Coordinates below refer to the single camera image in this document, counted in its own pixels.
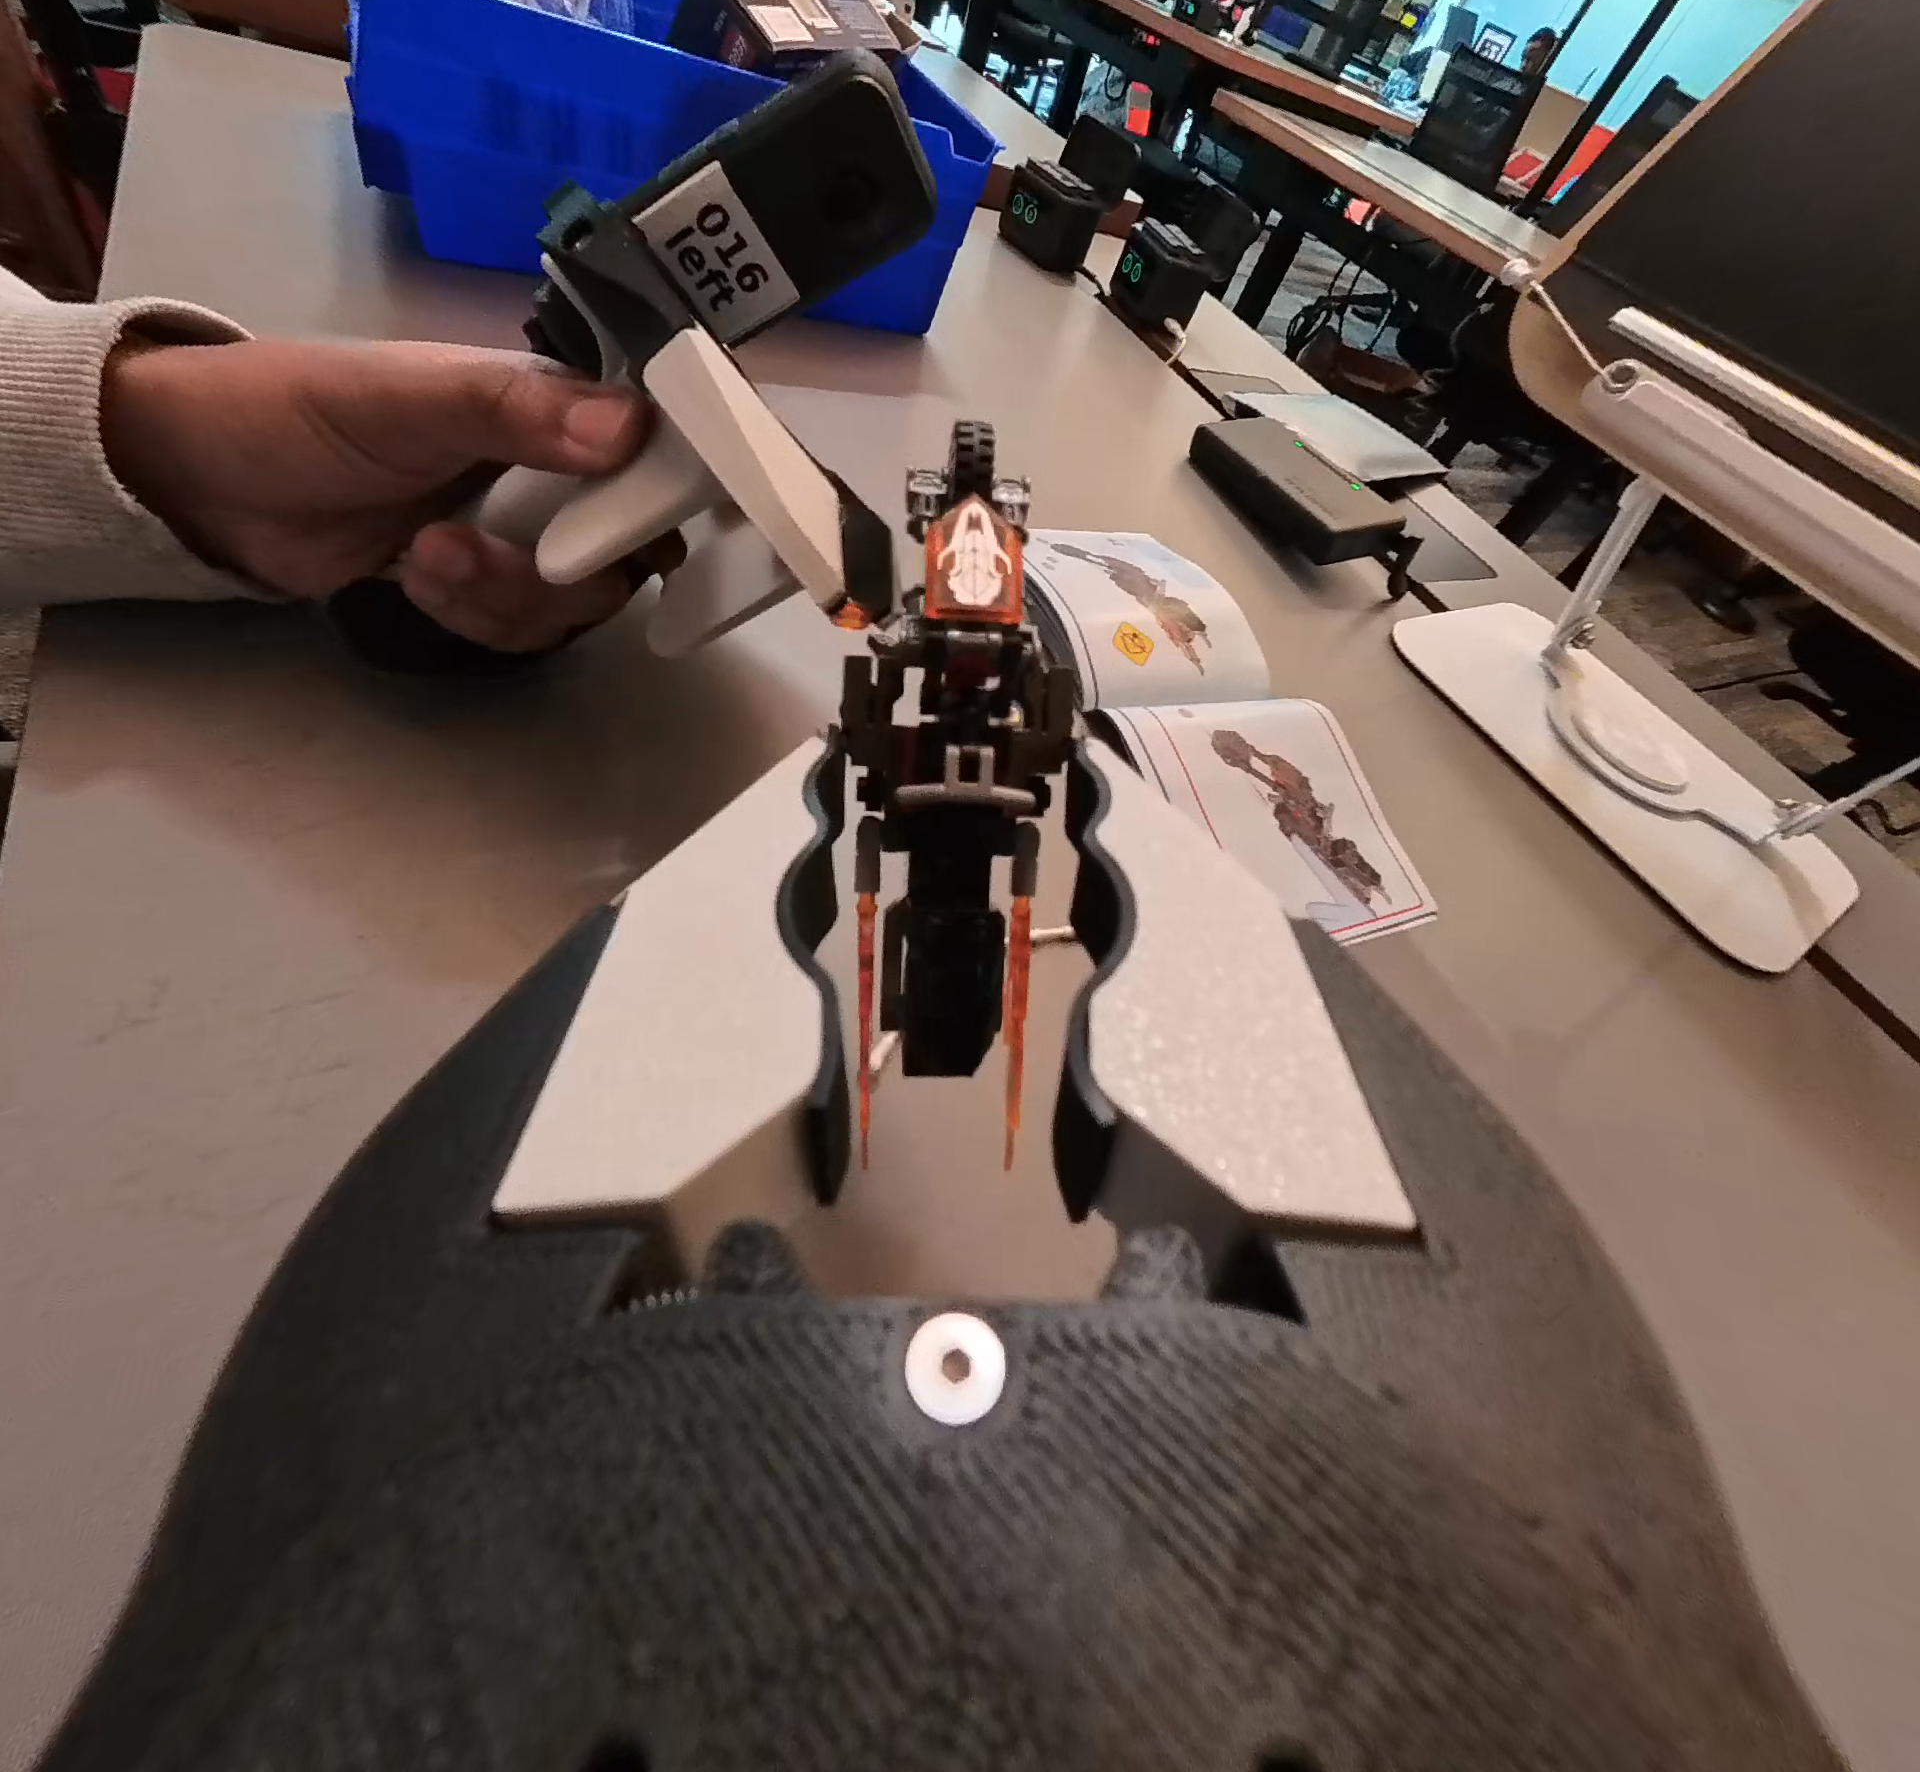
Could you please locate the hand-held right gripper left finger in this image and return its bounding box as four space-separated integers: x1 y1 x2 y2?
489 733 855 1279

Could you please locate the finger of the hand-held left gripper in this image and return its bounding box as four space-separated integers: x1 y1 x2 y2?
644 326 906 623
647 535 825 658

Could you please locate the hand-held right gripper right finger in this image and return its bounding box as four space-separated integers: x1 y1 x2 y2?
1049 747 1423 1242

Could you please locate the black orange lego motorcycle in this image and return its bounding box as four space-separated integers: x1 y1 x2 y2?
834 420 1084 1174

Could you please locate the person's left forearm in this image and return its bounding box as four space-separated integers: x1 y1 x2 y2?
0 262 287 611

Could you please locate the lego instruction booklet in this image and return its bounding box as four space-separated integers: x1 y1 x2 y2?
1023 531 1439 948

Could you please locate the person's left hand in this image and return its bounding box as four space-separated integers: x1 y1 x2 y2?
102 336 654 653

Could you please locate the dark cardboard box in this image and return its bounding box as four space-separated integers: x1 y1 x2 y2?
666 0 919 64

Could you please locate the blue plastic bin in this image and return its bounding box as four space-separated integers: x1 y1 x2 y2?
343 0 1005 338

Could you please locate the black battery charger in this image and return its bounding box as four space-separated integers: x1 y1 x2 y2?
1114 220 1221 333
995 157 1110 278

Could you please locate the white monitor stand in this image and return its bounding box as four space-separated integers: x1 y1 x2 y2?
1392 307 1920 975

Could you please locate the black hub box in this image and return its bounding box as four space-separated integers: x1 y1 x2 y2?
1190 413 1428 569

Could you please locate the grey flat box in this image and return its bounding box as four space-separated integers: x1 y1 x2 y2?
1221 388 1453 502

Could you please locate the wooden desk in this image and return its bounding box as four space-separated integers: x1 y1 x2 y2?
1210 88 1561 290

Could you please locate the dark board with wooden edge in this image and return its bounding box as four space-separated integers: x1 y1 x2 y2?
1507 0 1920 514

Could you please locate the white cable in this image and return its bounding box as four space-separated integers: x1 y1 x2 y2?
1768 769 1920 849

